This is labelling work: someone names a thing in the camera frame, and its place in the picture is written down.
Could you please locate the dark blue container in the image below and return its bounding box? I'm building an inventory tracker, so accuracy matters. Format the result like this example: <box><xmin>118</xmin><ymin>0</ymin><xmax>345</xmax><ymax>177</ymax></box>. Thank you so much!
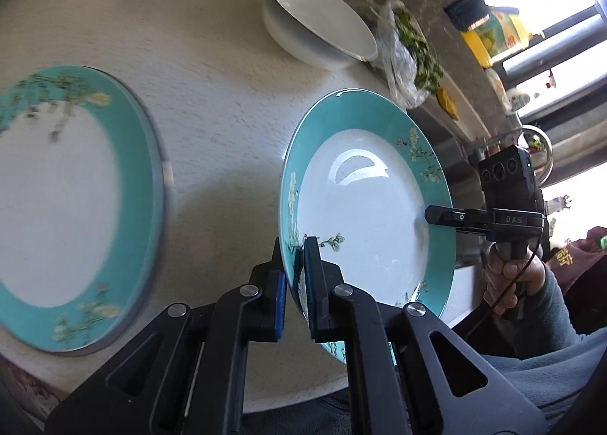
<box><xmin>445</xmin><ymin>0</ymin><xmax>490</xmax><ymax>32</ymax></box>

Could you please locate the yellow sponge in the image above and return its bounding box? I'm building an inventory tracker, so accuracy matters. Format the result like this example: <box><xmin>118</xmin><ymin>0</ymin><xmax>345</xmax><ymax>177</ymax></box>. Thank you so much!
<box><xmin>435</xmin><ymin>88</ymin><xmax>460</xmax><ymax>121</ymax></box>

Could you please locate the right forearm grey sleeve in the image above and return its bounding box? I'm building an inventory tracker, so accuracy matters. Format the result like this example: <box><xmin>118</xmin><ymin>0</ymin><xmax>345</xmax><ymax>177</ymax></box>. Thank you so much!
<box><xmin>484</xmin><ymin>263</ymin><xmax>606</xmax><ymax>427</ymax></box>

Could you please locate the teal floral plate on counter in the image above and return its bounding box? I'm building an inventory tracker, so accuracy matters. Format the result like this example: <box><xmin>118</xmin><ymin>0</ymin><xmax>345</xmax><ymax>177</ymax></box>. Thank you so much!
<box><xmin>1</xmin><ymin>65</ymin><xmax>168</xmax><ymax>355</ymax></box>

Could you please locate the plastic bag of greens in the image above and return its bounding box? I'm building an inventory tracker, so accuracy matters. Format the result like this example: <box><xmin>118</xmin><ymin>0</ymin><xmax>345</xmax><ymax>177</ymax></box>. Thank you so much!
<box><xmin>371</xmin><ymin>0</ymin><xmax>443</xmax><ymax>110</ymax></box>

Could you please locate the right hand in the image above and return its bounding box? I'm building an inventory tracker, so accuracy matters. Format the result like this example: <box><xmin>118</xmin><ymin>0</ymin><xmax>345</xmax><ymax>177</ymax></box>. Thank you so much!
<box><xmin>484</xmin><ymin>244</ymin><xmax>545</xmax><ymax>316</ymax></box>

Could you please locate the teal floral plate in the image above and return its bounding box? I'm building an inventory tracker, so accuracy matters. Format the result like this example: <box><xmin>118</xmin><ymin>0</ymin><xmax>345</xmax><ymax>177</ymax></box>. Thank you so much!
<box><xmin>278</xmin><ymin>88</ymin><xmax>458</xmax><ymax>364</ymax></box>
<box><xmin>1</xmin><ymin>65</ymin><xmax>168</xmax><ymax>355</ymax></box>

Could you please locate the large white bowl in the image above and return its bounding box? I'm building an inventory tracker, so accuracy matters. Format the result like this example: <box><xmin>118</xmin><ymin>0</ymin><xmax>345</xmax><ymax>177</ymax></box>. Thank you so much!
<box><xmin>263</xmin><ymin>0</ymin><xmax>379</xmax><ymax>71</ymax></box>

